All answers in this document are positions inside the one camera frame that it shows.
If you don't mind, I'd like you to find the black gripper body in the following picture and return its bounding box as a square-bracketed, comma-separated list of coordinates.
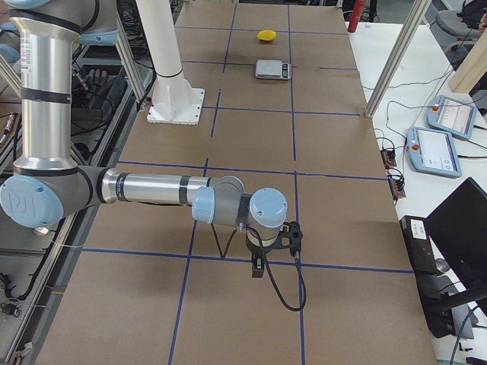
[246, 235, 281, 266]

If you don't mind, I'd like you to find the yellow mango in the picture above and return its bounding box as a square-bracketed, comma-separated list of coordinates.
[256, 30, 277, 43]

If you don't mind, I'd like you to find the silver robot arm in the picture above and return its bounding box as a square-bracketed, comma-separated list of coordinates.
[1, 1, 291, 278]

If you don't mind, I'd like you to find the silver digital kitchen scale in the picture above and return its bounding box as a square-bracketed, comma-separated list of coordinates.
[255, 59, 292, 80]

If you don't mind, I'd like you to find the near blue teach pendant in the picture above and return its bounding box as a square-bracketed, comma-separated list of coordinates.
[406, 126, 462, 178]

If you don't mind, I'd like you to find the blue teach pendant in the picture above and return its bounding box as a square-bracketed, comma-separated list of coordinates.
[427, 95, 478, 141]
[406, 126, 462, 178]

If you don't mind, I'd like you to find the black monitor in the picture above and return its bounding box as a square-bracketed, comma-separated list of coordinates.
[426, 177, 486, 288]

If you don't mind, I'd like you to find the far blue teach pendant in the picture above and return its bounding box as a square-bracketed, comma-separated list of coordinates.
[427, 95, 478, 141]

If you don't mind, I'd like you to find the red bottle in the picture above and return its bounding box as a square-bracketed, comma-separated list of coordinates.
[347, 0, 365, 33]

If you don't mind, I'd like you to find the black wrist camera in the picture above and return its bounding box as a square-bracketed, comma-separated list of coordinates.
[281, 221, 303, 256]

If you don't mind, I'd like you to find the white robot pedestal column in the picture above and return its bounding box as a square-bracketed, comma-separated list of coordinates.
[136, 0, 205, 125]

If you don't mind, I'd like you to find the aluminium frame post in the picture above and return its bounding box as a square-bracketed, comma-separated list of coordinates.
[364, 0, 431, 119]

